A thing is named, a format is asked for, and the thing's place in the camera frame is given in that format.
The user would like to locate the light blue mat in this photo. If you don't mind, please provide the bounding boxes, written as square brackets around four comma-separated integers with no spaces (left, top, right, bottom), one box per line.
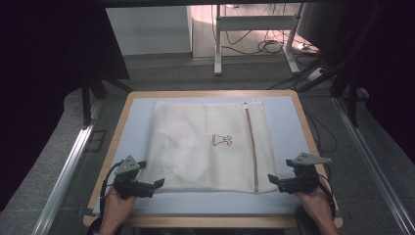
[92,96,331,216]

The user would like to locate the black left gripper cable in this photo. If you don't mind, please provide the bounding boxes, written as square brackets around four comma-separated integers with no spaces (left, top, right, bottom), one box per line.
[99,161,124,217]

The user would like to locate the person's left hand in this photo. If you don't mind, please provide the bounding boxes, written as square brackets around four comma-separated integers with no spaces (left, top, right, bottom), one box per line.
[101,186,138,229]

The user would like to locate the white mesh laundry bag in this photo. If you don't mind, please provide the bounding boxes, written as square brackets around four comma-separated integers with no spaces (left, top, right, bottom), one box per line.
[138,100,279,194]

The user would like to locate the white desk frame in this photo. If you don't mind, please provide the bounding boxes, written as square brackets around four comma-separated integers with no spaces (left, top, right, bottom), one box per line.
[213,3,304,76]

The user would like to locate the tangled black floor cables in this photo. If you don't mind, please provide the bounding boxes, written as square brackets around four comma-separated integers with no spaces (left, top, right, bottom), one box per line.
[221,28,315,57]

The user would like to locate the aluminium rail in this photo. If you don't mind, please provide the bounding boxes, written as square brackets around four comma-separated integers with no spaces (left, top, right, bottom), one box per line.
[30,101,103,235]
[331,96,415,235]

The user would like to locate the dark floor vent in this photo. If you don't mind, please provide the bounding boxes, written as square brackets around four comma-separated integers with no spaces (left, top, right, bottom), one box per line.
[85,129,108,153]

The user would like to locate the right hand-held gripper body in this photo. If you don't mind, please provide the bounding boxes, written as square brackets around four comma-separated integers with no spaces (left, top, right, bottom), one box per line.
[277,152,333,194]

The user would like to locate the white cabinet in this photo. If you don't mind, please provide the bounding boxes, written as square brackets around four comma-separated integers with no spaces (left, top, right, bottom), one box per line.
[106,6,194,57]

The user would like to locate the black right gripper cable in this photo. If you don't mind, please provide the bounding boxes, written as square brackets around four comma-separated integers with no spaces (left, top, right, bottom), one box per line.
[312,163,338,220]

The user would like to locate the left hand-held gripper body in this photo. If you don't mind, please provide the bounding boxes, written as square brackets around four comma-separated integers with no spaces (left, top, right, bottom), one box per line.
[112,155,156,200]

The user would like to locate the thin black floor cable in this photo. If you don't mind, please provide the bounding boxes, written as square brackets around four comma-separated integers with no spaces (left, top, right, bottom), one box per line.
[301,101,339,155]

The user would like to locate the wooden table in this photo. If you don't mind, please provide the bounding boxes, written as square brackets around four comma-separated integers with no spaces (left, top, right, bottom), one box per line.
[82,89,344,229]

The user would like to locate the black metal stand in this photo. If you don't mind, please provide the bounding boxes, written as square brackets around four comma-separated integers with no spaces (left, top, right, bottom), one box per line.
[295,6,370,128]
[79,74,135,128]

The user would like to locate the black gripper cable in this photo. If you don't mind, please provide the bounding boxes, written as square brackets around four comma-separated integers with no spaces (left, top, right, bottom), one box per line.
[99,161,124,217]
[312,163,338,220]

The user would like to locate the dark curtain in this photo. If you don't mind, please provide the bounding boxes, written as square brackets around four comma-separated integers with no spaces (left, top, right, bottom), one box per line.
[0,0,130,213]
[355,0,415,162]

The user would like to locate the person's right hand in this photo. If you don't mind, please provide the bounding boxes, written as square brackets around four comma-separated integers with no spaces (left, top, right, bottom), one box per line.
[293,185,334,226]

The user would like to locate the white power strip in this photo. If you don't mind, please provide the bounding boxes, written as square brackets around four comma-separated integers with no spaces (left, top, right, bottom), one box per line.
[306,67,328,82]

